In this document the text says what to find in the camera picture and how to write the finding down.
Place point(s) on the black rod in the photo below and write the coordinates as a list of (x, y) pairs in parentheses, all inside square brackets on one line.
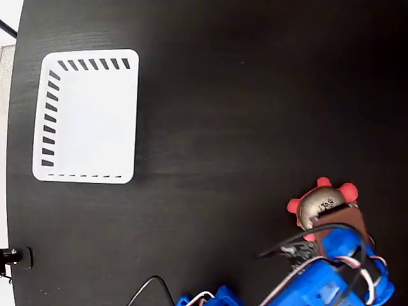
[(8, 28)]

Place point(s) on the white plastic basket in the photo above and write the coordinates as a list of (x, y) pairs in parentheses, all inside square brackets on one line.
[(95, 121)]

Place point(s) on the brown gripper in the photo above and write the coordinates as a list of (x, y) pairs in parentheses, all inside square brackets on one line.
[(342, 223)]

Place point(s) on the red turtle toy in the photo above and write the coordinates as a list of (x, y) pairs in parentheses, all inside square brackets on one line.
[(310, 207)]

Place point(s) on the bare camera circuit board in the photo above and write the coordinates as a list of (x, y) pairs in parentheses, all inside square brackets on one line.
[(299, 252)]

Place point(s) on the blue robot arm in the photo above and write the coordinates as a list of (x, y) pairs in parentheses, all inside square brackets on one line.
[(318, 280)]

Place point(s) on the black table clamp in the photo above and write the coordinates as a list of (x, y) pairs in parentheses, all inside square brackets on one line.
[(27, 258)]

